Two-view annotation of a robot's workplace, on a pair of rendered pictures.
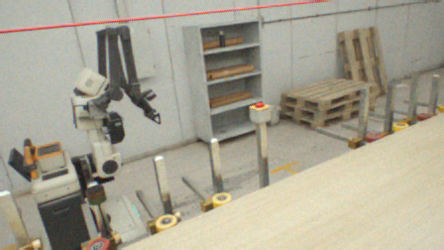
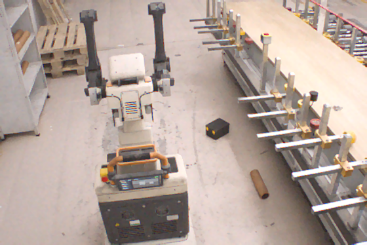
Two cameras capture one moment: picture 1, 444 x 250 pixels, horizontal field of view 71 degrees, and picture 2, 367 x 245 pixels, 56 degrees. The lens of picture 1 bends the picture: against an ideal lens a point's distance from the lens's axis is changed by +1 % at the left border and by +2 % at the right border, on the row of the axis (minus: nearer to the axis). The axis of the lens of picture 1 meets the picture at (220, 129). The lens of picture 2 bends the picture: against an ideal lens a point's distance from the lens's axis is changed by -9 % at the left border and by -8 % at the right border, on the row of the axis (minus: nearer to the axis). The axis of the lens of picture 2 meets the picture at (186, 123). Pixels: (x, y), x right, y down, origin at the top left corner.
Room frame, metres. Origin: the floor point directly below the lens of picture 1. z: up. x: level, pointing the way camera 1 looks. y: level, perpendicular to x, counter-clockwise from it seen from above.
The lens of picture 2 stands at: (1.06, 2.58, 2.23)
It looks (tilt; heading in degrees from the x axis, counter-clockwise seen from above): 34 degrees down; 290
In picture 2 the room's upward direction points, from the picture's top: 2 degrees counter-clockwise
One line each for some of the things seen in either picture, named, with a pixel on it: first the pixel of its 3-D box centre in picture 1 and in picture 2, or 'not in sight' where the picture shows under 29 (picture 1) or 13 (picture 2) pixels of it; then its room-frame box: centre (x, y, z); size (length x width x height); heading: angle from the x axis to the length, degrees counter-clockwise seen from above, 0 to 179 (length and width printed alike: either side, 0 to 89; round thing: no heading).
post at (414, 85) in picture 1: (412, 105); (224, 19); (1.95, -1.28, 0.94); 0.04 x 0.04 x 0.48; 28
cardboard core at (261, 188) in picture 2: not in sight; (259, 183); (1.26, 0.23, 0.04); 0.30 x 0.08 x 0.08; 118
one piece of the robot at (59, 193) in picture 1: (65, 192); (142, 193); (1.90, 1.11, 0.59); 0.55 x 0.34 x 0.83; 28
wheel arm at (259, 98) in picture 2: (202, 195); (265, 98); (1.30, 0.12, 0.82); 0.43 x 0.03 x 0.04; 28
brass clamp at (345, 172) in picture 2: not in sight; (342, 165); (0.75, 0.94, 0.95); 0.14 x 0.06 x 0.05; 118
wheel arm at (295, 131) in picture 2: (92, 230); (288, 133); (1.08, 0.57, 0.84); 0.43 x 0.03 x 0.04; 28
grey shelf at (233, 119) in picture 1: (227, 83); (10, 58); (4.06, -0.15, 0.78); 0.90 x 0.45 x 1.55; 118
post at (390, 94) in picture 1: (388, 121); (231, 31); (1.83, -1.06, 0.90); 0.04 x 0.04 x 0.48; 28
